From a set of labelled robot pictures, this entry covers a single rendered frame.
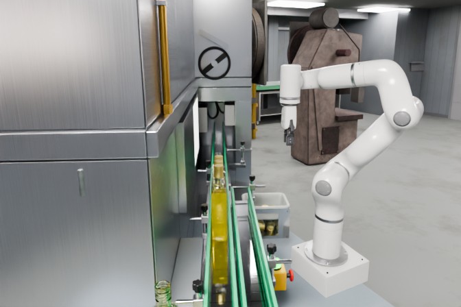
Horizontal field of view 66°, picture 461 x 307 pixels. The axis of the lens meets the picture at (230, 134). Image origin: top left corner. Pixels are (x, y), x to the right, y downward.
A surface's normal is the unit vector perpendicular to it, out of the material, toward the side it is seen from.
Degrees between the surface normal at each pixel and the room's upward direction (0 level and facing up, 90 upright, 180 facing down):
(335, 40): 90
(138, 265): 90
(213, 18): 90
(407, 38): 90
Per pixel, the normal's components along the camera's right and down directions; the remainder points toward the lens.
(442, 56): -0.89, 0.11
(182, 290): -0.01, -0.97
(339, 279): 0.45, 0.20
